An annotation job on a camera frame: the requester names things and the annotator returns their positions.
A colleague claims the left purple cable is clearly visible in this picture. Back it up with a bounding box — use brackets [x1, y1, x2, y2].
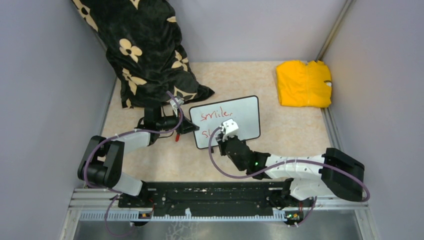
[83, 91, 185, 239]

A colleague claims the purple cable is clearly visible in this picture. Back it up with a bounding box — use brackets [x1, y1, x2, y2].
[207, 126, 371, 204]
[83, 91, 185, 239]

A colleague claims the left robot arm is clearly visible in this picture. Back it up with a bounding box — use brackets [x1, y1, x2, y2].
[77, 106, 199, 207]

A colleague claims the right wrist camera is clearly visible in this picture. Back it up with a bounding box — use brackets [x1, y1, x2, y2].
[219, 118, 239, 142]

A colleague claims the yellow folded cloth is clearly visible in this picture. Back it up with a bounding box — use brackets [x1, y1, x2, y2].
[275, 60, 333, 108]

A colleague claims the aluminium side rail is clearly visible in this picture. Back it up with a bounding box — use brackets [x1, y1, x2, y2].
[321, 108, 371, 203]

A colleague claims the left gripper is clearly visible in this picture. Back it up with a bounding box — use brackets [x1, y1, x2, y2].
[156, 108, 199, 136]

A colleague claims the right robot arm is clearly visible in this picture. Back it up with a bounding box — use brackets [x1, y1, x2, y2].
[216, 133, 371, 206]

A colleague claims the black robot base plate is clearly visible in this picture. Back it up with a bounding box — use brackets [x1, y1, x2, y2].
[110, 181, 316, 219]

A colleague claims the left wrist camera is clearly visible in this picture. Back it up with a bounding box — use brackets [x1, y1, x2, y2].
[169, 96, 185, 117]

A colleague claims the black floral blanket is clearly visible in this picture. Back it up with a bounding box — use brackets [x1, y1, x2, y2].
[73, 0, 214, 109]

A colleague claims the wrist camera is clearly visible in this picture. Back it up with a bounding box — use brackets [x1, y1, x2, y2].
[219, 118, 239, 142]
[169, 96, 185, 117]

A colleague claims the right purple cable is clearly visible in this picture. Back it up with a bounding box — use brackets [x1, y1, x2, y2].
[207, 126, 371, 204]

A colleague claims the black framed whiteboard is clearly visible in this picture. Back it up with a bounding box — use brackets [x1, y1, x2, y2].
[189, 95, 261, 150]

